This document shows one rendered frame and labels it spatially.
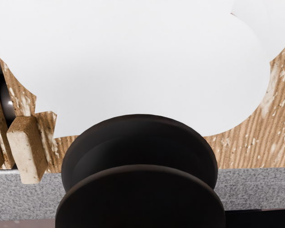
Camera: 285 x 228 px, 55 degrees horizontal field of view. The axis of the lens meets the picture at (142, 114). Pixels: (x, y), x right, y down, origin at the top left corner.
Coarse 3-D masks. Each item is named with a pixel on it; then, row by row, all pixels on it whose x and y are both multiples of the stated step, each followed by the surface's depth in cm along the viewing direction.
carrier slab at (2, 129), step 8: (0, 104) 25; (0, 112) 25; (0, 120) 25; (0, 128) 25; (0, 136) 25; (0, 144) 26; (8, 144) 27; (8, 152) 27; (8, 160) 27; (0, 168) 27; (8, 168) 27
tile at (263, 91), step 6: (264, 48) 16; (264, 54) 16; (264, 78) 17; (264, 84) 17; (264, 90) 17; (258, 96) 18; (258, 102) 18; (48, 108) 18; (54, 108) 18; (252, 108) 18; (246, 114) 18; (240, 120) 19; (228, 126) 19; (234, 126) 19; (216, 132) 19; (222, 132) 19
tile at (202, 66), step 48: (48, 0) 13; (96, 0) 14; (144, 0) 14; (192, 0) 14; (0, 48) 15; (48, 48) 15; (96, 48) 15; (144, 48) 15; (192, 48) 15; (240, 48) 15; (48, 96) 16; (96, 96) 16; (144, 96) 16; (192, 96) 16; (240, 96) 16
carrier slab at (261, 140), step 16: (0, 64) 22; (272, 64) 22; (16, 80) 22; (272, 80) 23; (16, 96) 23; (32, 96) 23; (272, 96) 24; (16, 112) 24; (32, 112) 24; (48, 112) 24; (256, 112) 24; (272, 112) 24; (48, 128) 25; (240, 128) 25; (256, 128) 25; (272, 128) 25; (48, 144) 26; (64, 144) 26; (224, 144) 26; (240, 144) 26; (256, 144) 26; (272, 144) 26; (48, 160) 27; (224, 160) 27; (240, 160) 27; (256, 160) 27; (272, 160) 27
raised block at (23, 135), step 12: (24, 120) 23; (12, 132) 22; (24, 132) 22; (36, 132) 24; (12, 144) 22; (24, 144) 22; (36, 144) 24; (24, 156) 23; (36, 156) 24; (24, 168) 24; (36, 168) 24; (24, 180) 24; (36, 180) 25
